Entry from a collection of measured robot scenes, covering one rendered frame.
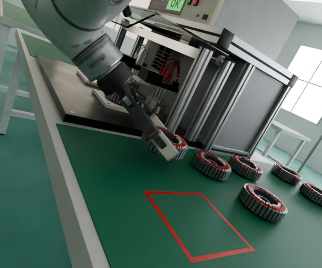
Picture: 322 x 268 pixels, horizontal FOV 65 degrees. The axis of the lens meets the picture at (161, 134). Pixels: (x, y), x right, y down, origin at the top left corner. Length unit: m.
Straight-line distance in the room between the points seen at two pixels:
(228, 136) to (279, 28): 0.44
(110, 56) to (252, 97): 0.58
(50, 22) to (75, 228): 0.34
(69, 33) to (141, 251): 0.37
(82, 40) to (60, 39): 0.04
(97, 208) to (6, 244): 0.99
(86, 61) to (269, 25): 0.72
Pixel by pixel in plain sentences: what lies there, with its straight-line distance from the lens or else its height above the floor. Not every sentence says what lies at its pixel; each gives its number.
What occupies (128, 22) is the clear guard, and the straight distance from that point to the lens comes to 0.65.
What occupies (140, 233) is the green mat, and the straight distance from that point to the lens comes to 0.39.
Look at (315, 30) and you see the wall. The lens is 8.36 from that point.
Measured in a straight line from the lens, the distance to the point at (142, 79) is 0.89.
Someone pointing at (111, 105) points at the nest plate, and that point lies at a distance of 0.81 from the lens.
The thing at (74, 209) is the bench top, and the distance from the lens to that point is 0.39.
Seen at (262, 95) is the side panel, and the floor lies 1.00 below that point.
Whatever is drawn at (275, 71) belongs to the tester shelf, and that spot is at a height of 1.09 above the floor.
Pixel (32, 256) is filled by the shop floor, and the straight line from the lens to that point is 1.33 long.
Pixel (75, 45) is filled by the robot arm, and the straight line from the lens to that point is 0.52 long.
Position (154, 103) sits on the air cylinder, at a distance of 0.93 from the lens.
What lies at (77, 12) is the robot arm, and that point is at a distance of 0.43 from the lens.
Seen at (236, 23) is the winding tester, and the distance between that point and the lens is 0.94.
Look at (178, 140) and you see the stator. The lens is 0.62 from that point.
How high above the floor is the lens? 0.99
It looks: 16 degrees down
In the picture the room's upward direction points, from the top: 25 degrees clockwise
